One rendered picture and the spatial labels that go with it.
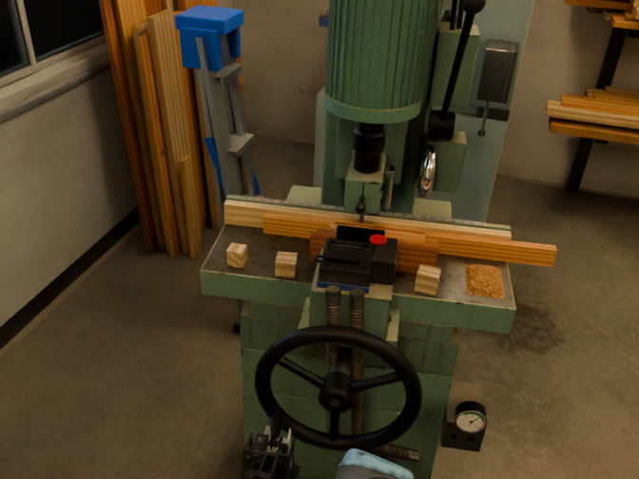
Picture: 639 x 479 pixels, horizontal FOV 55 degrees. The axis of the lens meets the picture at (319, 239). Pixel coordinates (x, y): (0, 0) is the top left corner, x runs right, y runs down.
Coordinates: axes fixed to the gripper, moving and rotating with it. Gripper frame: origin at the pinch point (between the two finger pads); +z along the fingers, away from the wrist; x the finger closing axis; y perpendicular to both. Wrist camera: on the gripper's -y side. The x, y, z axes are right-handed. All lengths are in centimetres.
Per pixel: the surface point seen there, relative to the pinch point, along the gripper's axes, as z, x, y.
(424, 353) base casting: 21.0, -24.1, 11.7
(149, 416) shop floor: 81, 55, -48
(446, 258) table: 29.5, -26.7, 29.1
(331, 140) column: 44, 1, 50
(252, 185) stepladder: 120, 35, 26
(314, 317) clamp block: 7.5, -3.0, 21.1
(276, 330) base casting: 20.8, 5.7, 12.5
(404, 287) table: 18.8, -18.5, 25.3
